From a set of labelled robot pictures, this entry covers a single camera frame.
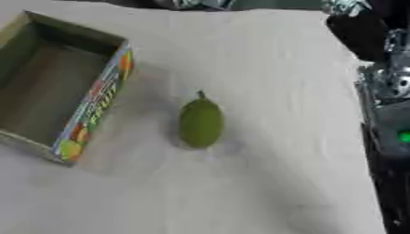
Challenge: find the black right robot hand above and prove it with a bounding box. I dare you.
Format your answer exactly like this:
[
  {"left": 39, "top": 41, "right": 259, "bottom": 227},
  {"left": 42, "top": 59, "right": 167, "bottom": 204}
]
[{"left": 320, "top": 0, "right": 410, "bottom": 63}]

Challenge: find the cardboard box with fruit print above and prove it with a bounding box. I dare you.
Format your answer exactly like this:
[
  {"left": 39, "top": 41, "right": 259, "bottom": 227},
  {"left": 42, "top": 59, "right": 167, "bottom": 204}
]
[{"left": 0, "top": 10, "right": 136, "bottom": 167}]

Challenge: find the green toy pear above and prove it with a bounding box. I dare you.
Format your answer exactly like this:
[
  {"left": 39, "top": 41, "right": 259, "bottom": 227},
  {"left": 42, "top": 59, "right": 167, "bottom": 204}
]
[{"left": 176, "top": 89, "right": 226, "bottom": 150}]

